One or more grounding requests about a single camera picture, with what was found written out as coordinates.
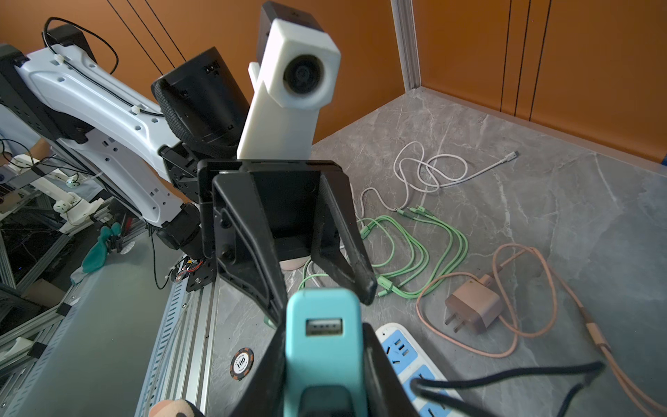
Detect green multi-head cable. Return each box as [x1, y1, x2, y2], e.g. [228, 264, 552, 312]
[298, 205, 470, 301]

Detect black usb cable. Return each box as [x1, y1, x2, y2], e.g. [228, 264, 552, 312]
[410, 360, 606, 417]

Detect pink charger adapter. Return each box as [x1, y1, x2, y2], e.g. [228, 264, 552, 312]
[445, 275, 504, 335]

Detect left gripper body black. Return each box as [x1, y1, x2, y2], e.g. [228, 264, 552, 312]
[197, 160, 343, 261]

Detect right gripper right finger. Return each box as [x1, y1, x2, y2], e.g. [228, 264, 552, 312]
[362, 323, 419, 416]

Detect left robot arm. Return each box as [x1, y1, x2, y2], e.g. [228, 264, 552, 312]
[1, 19, 377, 323]

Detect white usb cable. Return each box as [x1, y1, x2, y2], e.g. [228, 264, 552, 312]
[353, 140, 520, 222]

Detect pink multi-head cable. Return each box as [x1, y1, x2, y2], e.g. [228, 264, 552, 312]
[415, 242, 667, 417]

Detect white blue power strip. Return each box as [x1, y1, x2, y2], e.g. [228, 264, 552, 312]
[375, 322, 463, 417]

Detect aluminium front rail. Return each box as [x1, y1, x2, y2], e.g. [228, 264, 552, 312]
[135, 281, 219, 416]

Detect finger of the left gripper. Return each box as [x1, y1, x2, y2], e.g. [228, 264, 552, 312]
[213, 172, 288, 326]
[311, 170, 378, 306]

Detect teal charger with black cable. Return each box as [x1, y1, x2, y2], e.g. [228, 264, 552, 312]
[283, 288, 368, 416]

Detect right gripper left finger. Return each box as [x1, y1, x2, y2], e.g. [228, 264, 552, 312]
[231, 324, 287, 416]

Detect black poker chip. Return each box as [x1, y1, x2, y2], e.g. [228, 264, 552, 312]
[229, 347, 255, 381]

